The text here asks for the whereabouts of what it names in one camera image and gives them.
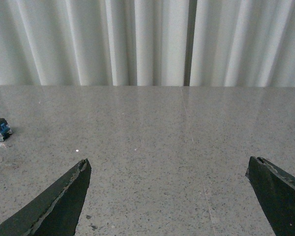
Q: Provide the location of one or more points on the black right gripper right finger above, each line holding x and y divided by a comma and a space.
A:
275, 191

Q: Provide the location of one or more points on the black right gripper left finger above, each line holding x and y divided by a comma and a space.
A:
56, 211

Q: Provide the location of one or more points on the white pleated curtain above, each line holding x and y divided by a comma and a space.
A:
215, 43

